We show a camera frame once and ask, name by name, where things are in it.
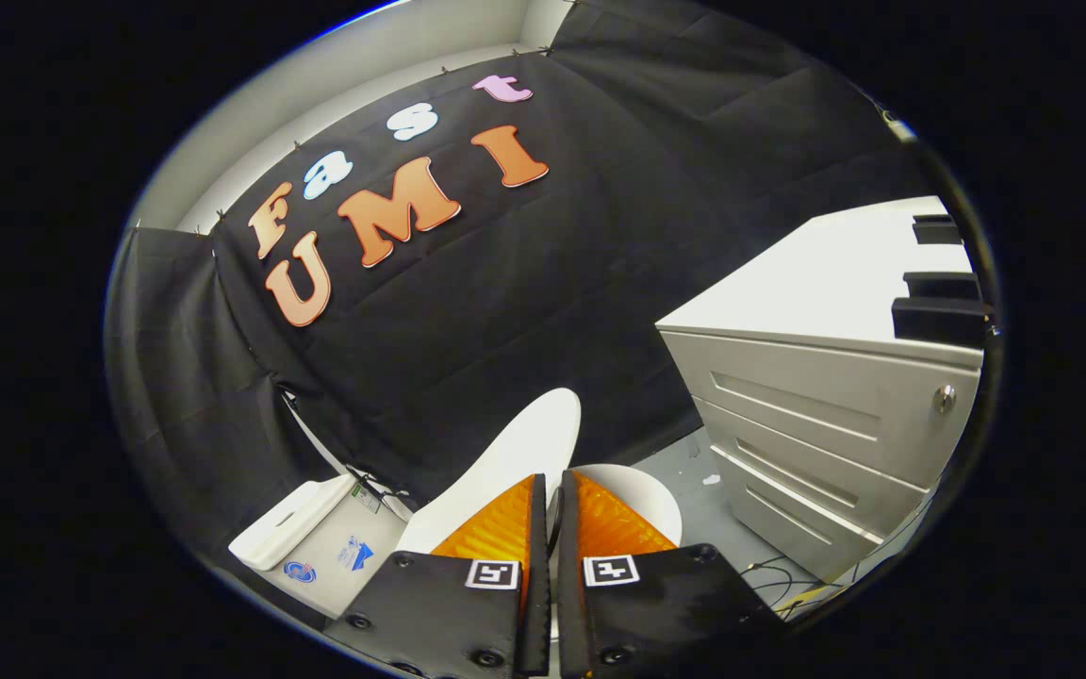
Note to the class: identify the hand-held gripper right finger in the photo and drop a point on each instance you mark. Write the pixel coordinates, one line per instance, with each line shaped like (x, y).
(571, 585)

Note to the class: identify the white toilet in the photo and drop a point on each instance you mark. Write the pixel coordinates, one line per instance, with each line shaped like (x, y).
(336, 538)

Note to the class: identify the black block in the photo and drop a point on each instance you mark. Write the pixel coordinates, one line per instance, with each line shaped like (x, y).
(941, 285)
(939, 322)
(937, 230)

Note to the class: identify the black backdrop cloth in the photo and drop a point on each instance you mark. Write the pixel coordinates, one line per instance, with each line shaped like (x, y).
(524, 283)

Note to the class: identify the white drawer cabinet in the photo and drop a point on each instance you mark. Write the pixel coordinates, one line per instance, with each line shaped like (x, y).
(788, 396)

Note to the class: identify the white toilet lid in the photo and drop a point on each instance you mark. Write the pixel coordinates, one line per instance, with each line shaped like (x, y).
(515, 453)

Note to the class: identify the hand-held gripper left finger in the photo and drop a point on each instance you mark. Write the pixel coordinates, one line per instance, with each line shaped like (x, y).
(535, 585)

